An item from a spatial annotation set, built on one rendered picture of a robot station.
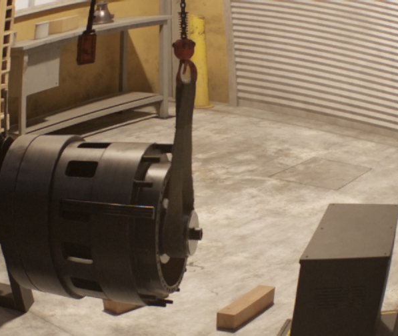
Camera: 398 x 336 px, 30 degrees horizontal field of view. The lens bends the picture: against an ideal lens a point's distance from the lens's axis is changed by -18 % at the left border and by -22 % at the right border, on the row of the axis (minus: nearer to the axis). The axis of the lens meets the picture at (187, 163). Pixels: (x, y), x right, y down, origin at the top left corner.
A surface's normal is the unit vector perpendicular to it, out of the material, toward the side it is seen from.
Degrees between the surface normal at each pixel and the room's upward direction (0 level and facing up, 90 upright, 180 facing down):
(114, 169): 32
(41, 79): 90
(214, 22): 90
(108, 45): 90
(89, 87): 90
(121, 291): 121
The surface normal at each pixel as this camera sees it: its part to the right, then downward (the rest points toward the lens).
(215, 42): -0.65, 0.21
